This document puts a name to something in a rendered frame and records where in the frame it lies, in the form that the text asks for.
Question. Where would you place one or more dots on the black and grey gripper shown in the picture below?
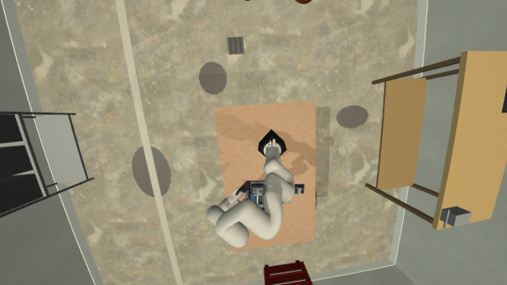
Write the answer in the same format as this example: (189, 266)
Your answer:
(238, 193)

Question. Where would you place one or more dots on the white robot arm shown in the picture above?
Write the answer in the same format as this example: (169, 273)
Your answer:
(279, 187)

